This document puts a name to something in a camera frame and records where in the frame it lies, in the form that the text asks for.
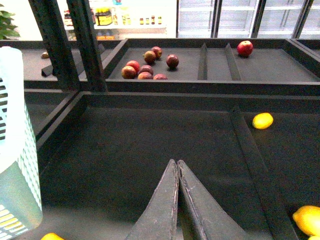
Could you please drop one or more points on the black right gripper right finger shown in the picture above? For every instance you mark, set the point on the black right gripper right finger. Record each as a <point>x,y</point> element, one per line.
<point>201,216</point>

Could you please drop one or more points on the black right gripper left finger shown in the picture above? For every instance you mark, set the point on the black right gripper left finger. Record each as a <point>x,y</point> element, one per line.
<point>159,219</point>

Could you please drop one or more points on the light blue plastic basket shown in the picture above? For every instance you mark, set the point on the light blue plastic basket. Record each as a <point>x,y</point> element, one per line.
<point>20,194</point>

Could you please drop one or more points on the yellow lemon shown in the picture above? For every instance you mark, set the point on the yellow lemon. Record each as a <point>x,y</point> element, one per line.
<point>307,218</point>
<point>262,121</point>
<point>51,236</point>

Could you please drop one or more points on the black fruit display tray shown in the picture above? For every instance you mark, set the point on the black fruit display tray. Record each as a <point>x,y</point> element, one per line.
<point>103,156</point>

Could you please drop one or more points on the dark red passion fruit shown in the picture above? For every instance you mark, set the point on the dark red passion fruit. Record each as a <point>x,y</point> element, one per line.
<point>172,61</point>
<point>128,72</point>
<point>134,64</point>
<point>146,68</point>
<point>149,57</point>
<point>160,77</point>
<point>158,51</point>
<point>145,76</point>

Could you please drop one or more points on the red apple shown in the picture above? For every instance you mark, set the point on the red apple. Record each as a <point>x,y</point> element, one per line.
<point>245,48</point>

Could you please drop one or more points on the small brown fruit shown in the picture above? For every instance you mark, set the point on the small brown fruit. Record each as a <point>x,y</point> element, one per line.
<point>45,55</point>

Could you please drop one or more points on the glass door fridge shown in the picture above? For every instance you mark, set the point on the glass door fridge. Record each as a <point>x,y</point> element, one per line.
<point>288,19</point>

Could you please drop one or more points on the white shelf with bottles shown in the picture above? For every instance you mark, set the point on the white shelf with bottles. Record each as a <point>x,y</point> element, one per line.
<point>128,19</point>

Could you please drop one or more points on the green potted plant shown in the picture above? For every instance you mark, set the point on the green potted plant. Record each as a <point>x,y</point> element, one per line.
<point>8,30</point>

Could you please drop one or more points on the black metal post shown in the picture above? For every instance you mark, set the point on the black metal post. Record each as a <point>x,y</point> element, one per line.
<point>81,16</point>
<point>50,24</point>

